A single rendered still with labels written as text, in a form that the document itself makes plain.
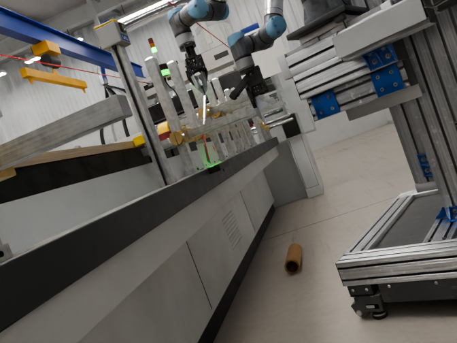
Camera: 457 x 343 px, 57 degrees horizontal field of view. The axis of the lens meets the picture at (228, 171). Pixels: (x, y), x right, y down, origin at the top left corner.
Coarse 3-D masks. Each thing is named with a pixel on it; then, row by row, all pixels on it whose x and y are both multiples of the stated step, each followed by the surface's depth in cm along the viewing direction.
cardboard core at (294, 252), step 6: (294, 246) 248; (300, 246) 252; (288, 252) 240; (294, 252) 237; (300, 252) 243; (288, 258) 229; (294, 258) 228; (300, 258) 236; (288, 264) 235; (294, 264) 238; (288, 270) 227; (294, 270) 228
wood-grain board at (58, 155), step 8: (104, 144) 142; (112, 144) 148; (120, 144) 153; (128, 144) 159; (48, 152) 113; (56, 152) 116; (64, 152) 120; (72, 152) 123; (80, 152) 127; (88, 152) 131; (96, 152) 136; (104, 152) 141; (32, 160) 106; (40, 160) 109; (48, 160) 112; (56, 160) 115
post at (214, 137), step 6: (192, 90) 203; (198, 96) 203; (198, 102) 203; (210, 120) 203; (216, 132) 205; (210, 138) 204; (216, 138) 203; (216, 144) 204; (216, 150) 204; (222, 150) 204
